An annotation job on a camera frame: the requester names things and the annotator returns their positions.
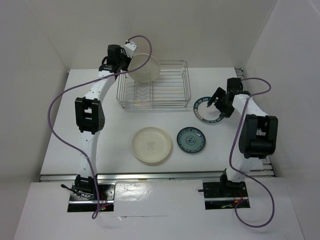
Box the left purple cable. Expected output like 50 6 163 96
47 35 153 220

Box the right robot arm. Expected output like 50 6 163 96
207 77 279 197

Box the purple cable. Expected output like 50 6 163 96
228 77 276 228
47 35 153 220

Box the silver wire dish rack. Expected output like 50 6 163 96
116 60 191 110

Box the aluminium rail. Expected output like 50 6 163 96
232 68 278 174
38 170 275 183

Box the blue patterned small plate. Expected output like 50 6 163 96
176 127 206 154

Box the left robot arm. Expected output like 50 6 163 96
73 43 137 200

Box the white plate teal lettered rim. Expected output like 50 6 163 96
193 96 224 125

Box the right side aluminium rail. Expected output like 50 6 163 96
232 68 278 174

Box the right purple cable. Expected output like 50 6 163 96
228 77 276 228

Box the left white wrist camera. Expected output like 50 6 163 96
123 40 138 59

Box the front aluminium rail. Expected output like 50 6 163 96
38 170 275 183

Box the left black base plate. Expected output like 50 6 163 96
67 183 116 213

